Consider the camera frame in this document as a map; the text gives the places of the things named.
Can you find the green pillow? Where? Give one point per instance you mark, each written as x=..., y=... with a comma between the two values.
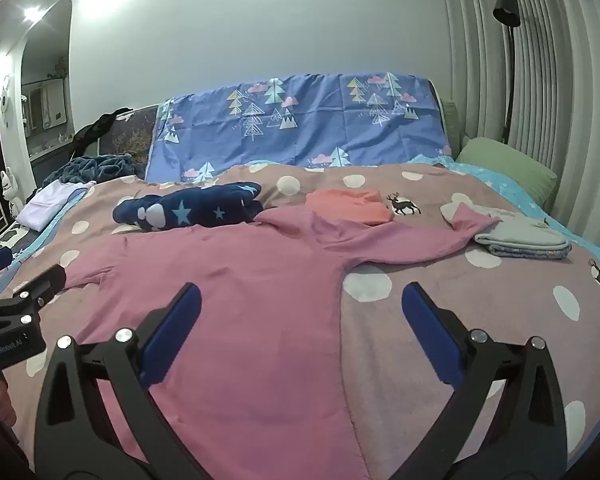
x=510, y=170

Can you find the blue tree print sheet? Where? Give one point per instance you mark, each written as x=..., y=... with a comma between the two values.
x=305, y=130

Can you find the white pleated curtain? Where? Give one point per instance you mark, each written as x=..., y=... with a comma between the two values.
x=570, y=110

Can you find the black floor lamp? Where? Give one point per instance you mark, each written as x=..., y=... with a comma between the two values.
x=506, y=10

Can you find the navy star print garment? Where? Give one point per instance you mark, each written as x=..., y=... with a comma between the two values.
x=190, y=210

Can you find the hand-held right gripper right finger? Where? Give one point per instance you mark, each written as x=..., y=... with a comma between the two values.
x=425, y=330

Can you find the wall mirror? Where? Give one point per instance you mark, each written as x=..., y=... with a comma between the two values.
x=45, y=105

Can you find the black white printed cloth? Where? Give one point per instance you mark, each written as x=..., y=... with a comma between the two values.
x=10, y=240

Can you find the dark blue fluffy blanket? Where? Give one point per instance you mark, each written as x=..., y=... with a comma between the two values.
x=95, y=166

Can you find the salmon folded garment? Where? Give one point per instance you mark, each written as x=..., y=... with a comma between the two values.
x=350, y=205

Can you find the lavender garment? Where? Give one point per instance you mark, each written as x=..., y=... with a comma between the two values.
x=50, y=205

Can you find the white bear wall clock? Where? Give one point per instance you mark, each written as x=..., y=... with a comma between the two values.
x=3, y=100

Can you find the mauve polka dot blanket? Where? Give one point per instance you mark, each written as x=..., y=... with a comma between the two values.
x=430, y=277

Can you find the green cushion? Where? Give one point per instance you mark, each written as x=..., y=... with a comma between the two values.
x=451, y=120

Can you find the grey folded garment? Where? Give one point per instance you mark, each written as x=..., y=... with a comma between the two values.
x=525, y=235

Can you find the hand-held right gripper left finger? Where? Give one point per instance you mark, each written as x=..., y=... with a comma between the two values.
x=177, y=330

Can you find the patterned folded cloth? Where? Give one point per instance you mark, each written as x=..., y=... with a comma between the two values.
x=530, y=254

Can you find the white cat figurine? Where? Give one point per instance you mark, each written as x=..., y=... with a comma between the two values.
x=12, y=195

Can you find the dark tree print headboard panel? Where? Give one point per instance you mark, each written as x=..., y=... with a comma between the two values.
x=130, y=145

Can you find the pink long-sleeve shirt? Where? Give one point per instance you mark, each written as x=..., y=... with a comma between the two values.
x=260, y=310

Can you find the black garment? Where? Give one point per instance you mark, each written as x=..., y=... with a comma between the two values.
x=92, y=130

